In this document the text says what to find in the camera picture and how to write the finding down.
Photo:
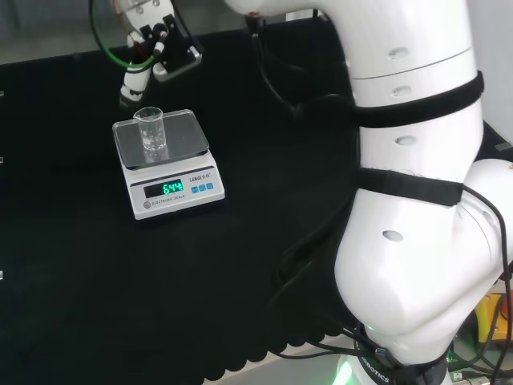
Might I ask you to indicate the small clear glass beaker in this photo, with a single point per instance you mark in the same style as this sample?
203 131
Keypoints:
152 132

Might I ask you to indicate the black bench cloth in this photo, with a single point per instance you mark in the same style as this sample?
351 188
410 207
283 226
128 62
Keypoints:
80 280

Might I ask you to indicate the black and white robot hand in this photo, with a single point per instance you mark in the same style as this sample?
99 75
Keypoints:
138 76

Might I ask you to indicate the yellow stop button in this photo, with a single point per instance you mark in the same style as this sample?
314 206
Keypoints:
499 317

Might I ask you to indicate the white electronic balance steel pan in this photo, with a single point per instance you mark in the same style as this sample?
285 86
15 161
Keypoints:
176 192

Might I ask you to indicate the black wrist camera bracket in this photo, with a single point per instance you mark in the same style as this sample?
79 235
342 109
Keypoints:
178 52

